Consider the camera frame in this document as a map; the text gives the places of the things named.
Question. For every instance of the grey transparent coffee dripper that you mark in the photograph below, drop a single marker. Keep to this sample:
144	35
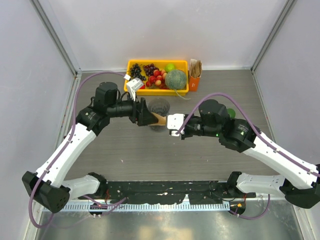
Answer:
159	106

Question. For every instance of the dark red grape bunch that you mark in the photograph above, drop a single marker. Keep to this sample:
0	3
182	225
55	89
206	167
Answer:
149	69

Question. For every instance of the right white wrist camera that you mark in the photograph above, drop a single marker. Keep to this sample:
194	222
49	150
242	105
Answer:
174	122

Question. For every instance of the green pear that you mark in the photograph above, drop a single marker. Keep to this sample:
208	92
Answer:
169	67

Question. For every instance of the slotted cable duct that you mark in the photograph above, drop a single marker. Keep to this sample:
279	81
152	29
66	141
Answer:
85	206

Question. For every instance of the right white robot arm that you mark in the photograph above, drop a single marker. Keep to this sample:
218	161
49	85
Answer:
296	180

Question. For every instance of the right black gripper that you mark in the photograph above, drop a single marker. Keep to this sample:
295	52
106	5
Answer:
185	134

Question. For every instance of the orange filter box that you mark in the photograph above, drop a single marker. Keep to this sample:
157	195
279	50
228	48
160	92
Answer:
193	83

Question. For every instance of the brown paper coffee filter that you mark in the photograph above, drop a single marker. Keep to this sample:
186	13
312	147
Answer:
162	120

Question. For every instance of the green netted melon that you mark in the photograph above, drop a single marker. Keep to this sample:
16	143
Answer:
176	79

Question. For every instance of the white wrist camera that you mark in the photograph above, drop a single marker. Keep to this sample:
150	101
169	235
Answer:
132	85
174	122

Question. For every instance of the dark blue grape bunch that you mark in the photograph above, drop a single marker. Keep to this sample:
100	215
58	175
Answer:
136	72

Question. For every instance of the yellow plastic tray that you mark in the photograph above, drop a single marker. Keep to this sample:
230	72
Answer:
160	63

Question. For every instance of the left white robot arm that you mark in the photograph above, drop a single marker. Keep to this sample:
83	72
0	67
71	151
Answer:
47	185

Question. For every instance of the green ball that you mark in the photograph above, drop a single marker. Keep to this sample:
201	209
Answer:
231	112

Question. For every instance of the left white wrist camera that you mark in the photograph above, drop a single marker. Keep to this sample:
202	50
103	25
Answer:
132	85

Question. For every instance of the grey transparent glass server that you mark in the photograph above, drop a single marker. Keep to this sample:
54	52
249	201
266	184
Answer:
157	128

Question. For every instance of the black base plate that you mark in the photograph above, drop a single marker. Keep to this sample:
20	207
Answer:
199	192

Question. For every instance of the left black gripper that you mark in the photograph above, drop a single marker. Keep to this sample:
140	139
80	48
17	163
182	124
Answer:
141	114

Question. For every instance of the red lychee cluster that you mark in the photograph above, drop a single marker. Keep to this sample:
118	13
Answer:
156	79

